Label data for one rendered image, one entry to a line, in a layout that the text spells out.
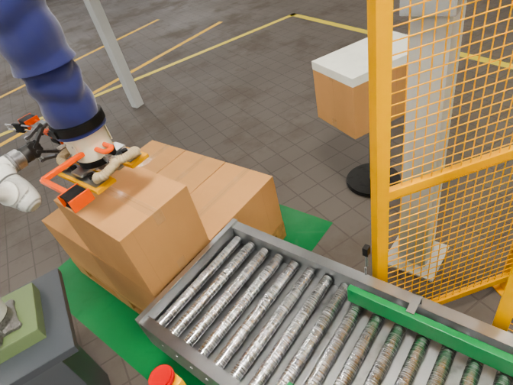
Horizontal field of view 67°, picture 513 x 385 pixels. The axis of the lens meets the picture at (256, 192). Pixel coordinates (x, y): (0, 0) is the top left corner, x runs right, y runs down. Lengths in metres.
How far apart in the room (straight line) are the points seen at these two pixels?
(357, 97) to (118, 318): 2.02
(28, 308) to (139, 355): 0.84
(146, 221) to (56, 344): 0.59
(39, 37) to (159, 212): 0.81
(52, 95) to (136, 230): 0.62
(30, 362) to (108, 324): 1.01
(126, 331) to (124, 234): 1.05
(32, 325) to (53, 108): 0.86
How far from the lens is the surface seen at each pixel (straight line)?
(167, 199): 1.80
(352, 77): 2.29
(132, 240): 1.75
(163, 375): 1.15
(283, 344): 1.66
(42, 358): 1.81
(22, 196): 1.86
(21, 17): 1.60
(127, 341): 2.62
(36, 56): 1.62
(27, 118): 2.36
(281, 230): 2.67
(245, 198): 2.28
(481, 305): 2.46
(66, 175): 1.95
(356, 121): 2.42
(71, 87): 1.67
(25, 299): 1.97
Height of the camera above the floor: 1.99
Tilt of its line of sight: 39 degrees down
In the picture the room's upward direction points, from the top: 15 degrees counter-clockwise
